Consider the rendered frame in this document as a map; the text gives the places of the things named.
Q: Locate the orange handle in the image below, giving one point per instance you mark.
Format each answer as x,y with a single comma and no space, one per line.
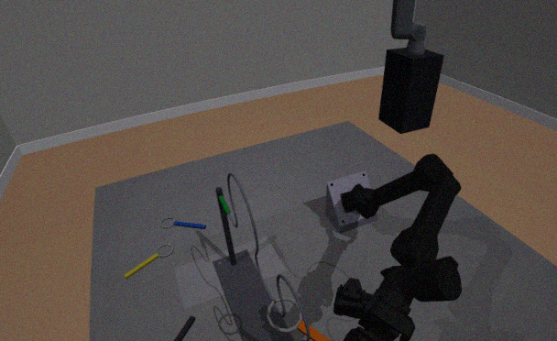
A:
300,325

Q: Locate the yellow handle with grey wire loop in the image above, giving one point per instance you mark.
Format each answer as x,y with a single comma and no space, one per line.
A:
148,261

